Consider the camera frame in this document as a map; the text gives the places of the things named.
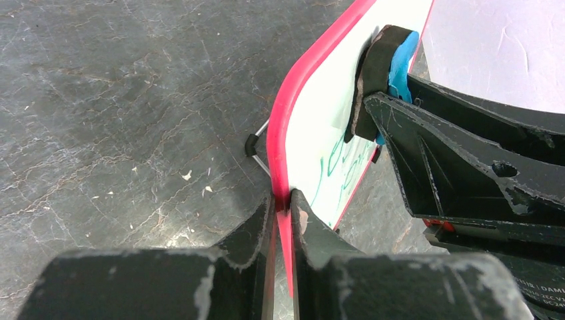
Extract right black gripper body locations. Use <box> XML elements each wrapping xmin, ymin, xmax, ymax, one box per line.
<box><xmin>423</xmin><ymin>219</ymin><xmax>564</xmax><ymax>319</ymax></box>

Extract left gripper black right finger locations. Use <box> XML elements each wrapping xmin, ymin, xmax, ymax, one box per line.
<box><xmin>290</xmin><ymin>189</ymin><xmax>532</xmax><ymax>319</ymax></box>

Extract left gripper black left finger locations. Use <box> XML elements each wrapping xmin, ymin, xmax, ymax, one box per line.
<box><xmin>18</xmin><ymin>196</ymin><xmax>276</xmax><ymax>319</ymax></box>

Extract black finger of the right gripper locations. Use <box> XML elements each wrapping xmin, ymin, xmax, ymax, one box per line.
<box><xmin>408</xmin><ymin>75</ymin><xmax>564</xmax><ymax>146</ymax></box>
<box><xmin>365</xmin><ymin>93</ymin><xmax>564</xmax><ymax>245</ymax></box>

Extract blue black whiteboard eraser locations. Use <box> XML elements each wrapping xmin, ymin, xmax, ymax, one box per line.
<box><xmin>344</xmin><ymin>25</ymin><xmax>420</xmax><ymax>143</ymax></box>

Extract pink framed whiteboard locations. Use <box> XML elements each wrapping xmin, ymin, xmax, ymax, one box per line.
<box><xmin>261</xmin><ymin>1</ymin><xmax>434</xmax><ymax>292</ymax></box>

